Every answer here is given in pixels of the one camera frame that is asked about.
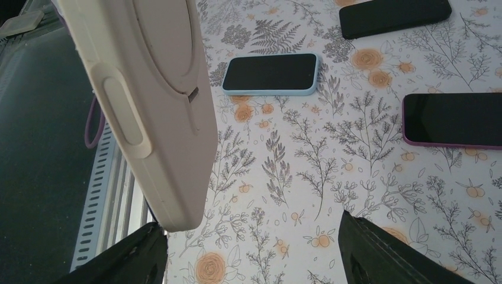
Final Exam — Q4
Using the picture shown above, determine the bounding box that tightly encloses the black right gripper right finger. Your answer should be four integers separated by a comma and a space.
338, 211, 470, 284

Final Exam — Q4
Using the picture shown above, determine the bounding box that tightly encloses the phone in blue case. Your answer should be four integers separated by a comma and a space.
221, 53, 321, 96

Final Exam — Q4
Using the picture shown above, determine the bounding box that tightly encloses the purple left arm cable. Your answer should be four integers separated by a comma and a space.
83, 96, 107, 150

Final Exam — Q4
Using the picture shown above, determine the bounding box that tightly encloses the perforated grey cable duct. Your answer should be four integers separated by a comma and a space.
70, 124, 116, 271

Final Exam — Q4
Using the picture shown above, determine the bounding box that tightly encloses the black phone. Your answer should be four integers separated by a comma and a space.
402, 92, 501, 150

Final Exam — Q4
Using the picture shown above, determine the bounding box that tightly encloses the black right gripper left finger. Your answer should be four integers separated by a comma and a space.
55, 222, 168, 284

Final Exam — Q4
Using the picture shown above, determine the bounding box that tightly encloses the floral patterned table mat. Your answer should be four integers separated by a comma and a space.
165, 1, 501, 283

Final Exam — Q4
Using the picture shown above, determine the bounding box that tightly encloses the bare black smartphone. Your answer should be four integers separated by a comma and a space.
339, 0, 452, 40

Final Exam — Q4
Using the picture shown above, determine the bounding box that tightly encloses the aluminium rail frame base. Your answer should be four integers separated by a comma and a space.
95, 141, 150, 256

